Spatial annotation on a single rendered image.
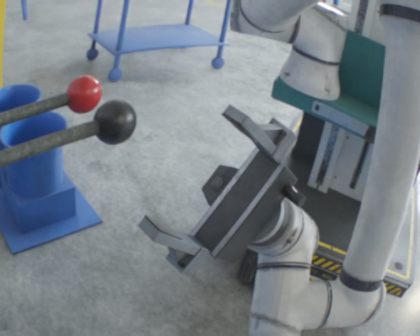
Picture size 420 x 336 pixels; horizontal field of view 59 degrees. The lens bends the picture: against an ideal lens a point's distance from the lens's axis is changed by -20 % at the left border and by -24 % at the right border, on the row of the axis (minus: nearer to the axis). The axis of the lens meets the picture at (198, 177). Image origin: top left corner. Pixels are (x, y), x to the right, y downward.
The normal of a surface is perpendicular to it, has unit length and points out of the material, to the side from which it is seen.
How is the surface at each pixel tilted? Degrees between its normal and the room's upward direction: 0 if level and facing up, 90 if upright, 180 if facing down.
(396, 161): 74
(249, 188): 50
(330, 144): 90
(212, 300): 0
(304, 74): 68
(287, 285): 39
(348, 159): 90
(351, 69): 90
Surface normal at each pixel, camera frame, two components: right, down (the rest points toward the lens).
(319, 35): -0.01, 0.58
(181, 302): 0.15, -0.81
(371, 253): -0.41, 0.21
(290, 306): 0.11, -0.29
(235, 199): -0.48, -0.31
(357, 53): -0.44, 0.46
